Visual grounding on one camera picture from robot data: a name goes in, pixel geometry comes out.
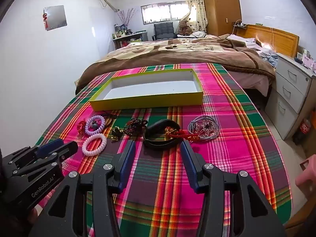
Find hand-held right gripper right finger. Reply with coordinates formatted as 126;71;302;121
180;141;287;237

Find pink plastic stool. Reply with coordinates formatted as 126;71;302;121
295;154;316;190

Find black wristband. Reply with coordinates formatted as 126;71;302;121
144;119;182;149

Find pink patterned box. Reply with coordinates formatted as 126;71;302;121
295;49;316;72

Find white pillow bedding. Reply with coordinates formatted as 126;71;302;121
227;34;261;49

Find brown patterned blanket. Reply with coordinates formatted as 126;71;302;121
75;35;276;95

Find gold beaded hair accessory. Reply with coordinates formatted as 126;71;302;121
111;127;124;142

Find grey padded chair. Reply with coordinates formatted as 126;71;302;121
152;22;177;41

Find cola bottle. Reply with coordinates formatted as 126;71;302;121
295;118;312;145

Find yellow-green shallow box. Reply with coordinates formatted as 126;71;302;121
89;68;204;112

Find light blue clothes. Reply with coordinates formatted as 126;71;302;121
261;49;279;68

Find wooden bed headboard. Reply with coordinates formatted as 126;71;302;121
236;24;300;58

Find rhinestone hair clip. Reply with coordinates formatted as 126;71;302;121
195;119;216;139

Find pink spiral hair tie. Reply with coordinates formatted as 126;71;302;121
82;133;107;156

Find silver wall sheet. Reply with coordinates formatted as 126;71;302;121
44;5;68;31

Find barred window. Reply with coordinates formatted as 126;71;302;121
141;1;187;25

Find black hair tie grey bead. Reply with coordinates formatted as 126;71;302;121
91;113;119;130

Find wrapped wall pipe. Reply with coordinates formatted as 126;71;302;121
99;0;119;12

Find wooden bed frame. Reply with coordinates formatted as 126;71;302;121
284;201;316;230

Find grey drawer cabinet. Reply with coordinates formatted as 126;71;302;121
264;53;316;141

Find wooden wardrobe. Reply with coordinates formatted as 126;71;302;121
199;0;242;37

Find pink green plaid blanket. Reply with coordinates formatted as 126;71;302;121
35;63;293;237

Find purple spiral hair tie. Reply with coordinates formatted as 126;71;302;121
85;116;106;136

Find red hair tie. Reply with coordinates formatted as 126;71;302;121
77;120;87;135

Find spotted curtain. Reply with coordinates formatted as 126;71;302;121
184;0;208;34

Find brown teddy bear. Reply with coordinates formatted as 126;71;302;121
178;20;193;36

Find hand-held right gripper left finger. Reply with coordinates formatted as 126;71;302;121
28;140;137;237

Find dark bead bracelet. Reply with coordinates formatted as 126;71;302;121
125;118;148;136

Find pale pink bed sheet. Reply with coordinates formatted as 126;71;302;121
228;70;272;97

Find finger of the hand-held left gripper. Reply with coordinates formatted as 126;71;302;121
2;138;65;169
11;141;79;178

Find cluttered side desk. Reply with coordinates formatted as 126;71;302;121
112;29;149;50

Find vase of purple branches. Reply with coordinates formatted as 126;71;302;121
117;8;136;30

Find grey hair tie bundle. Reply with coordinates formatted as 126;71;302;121
188;115;220;141

